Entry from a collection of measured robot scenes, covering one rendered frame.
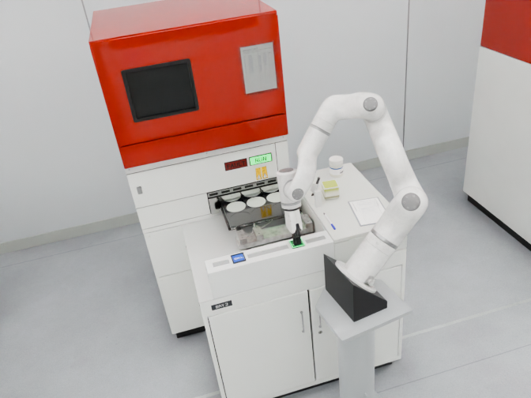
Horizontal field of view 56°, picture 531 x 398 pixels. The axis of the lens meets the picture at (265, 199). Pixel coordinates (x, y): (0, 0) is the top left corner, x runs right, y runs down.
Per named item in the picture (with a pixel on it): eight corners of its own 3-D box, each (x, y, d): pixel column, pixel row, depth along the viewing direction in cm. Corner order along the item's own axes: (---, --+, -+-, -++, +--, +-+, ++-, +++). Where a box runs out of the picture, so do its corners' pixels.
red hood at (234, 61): (121, 115, 298) (92, 11, 267) (252, 89, 312) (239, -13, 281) (124, 170, 235) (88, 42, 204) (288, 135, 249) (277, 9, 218)
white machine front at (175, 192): (142, 231, 262) (123, 163, 242) (291, 197, 276) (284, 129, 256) (143, 234, 260) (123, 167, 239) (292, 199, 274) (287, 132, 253)
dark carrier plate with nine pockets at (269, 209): (217, 194, 272) (217, 193, 272) (278, 180, 278) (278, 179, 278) (231, 227, 243) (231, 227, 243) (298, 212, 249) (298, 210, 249)
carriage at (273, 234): (235, 241, 241) (235, 236, 240) (307, 223, 247) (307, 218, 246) (239, 250, 235) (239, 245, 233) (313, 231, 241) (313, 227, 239)
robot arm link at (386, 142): (401, 223, 188) (403, 222, 203) (433, 211, 184) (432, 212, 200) (352, 102, 195) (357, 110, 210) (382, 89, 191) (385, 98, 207)
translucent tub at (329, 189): (321, 193, 248) (320, 181, 245) (336, 190, 249) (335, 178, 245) (324, 200, 242) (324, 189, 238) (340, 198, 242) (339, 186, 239)
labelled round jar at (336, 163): (327, 173, 265) (326, 156, 260) (340, 170, 266) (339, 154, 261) (333, 178, 259) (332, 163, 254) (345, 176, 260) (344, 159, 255)
